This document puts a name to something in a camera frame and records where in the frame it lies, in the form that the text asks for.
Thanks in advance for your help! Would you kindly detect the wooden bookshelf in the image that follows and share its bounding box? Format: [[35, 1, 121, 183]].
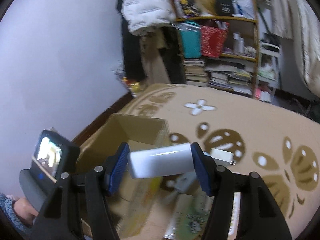
[[172, 0, 259, 98]]

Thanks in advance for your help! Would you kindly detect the beige floral patterned rug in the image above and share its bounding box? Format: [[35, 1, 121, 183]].
[[121, 84, 319, 239]]

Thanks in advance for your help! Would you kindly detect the white puffer jacket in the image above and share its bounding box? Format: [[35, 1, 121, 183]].
[[121, 0, 175, 36]]

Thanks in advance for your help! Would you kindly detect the green packaged item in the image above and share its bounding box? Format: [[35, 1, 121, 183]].
[[163, 190, 213, 240]]

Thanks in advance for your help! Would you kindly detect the brown cardboard box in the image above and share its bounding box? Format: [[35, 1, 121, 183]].
[[76, 114, 170, 239]]

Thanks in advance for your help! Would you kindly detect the white metal rack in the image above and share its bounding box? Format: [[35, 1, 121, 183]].
[[254, 41, 280, 103]]

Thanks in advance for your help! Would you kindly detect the smartphone on stand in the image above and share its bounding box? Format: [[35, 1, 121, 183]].
[[19, 129, 80, 211]]

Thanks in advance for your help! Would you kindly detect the white charger adapter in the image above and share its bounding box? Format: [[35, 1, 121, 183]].
[[209, 148, 236, 166]]

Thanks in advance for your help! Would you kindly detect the stack of books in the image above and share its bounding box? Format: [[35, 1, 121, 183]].
[[182, 59, 209, 87]]

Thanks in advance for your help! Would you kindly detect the red patterned bag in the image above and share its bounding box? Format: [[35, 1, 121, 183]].
[[200, 20, 229, 58]]

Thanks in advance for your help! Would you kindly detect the person's hand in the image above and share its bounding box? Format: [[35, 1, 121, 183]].
[[13, 198, 39, 226]]

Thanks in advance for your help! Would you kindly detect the teal storage bag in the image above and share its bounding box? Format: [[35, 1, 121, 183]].
[[177, 21, 201, 59]]

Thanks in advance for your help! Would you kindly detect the yellow red snack bag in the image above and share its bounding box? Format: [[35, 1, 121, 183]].
[[121, 77, 143, 98]]

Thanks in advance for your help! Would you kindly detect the white rectangular power bank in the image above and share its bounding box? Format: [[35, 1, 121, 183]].
[[128, 143, 194, 179]]

